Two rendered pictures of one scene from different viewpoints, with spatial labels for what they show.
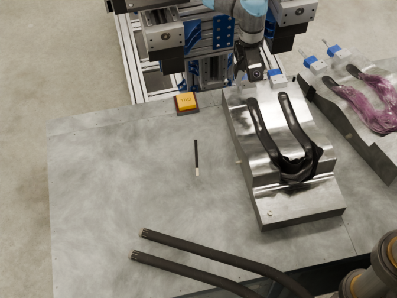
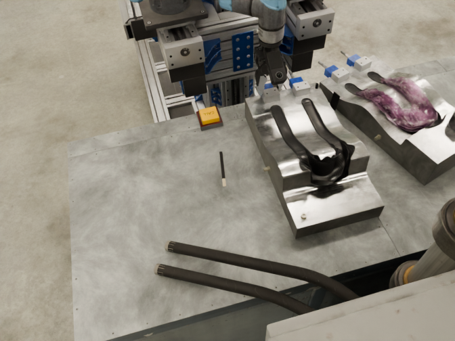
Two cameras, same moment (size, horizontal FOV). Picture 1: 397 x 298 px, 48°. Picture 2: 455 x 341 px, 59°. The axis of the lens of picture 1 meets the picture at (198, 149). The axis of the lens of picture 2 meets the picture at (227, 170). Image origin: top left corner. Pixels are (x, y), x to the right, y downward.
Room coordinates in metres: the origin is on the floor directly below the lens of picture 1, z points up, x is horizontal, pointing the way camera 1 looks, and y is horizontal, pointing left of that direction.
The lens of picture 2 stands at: (-0.02, 0.00, 1.84)
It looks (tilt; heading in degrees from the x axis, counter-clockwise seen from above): 54 degrees down; 359
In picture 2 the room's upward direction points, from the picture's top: 4 degrees counter-clockwise
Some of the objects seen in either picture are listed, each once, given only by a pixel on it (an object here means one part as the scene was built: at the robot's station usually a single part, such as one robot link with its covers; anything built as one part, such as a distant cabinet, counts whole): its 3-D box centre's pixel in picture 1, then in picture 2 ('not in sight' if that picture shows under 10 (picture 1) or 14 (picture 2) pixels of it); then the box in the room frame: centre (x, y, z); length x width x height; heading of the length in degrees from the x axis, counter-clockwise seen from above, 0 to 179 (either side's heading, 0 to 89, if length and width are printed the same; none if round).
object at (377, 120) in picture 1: (374, 98); (399, 98); (0.91, -0.59, 0.90); 0.26 x 0.18 x 0.08; 28
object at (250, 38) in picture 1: (250, 31); (269, 31); (1.00, -0.17, 1.13); 0.08 x 0.08 x 0.05
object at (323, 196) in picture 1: (279, 144); (307, 148); (0.76, -0.26, 0.87); 0.50 x 0.26 x 0.14; 11
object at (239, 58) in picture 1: (248, 48); (269, 52); (1.01, -0.17, 1.05); 0.09 x 0.08 x 0.12; 11
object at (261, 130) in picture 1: (283, 131); (311, 133); (0.78, -0.27, 0.92); 0.35 x 0.16 x 0.09; 11
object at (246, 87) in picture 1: (243, 78); (266, 88); (1.02, -0.17, 0.89); 0.13 x 0.05 x 0.05; 11
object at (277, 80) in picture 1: (273, 73); (296, 82); (1.04, -0.27, 0.89); 0.13 x 0.05 x 0.05; 11
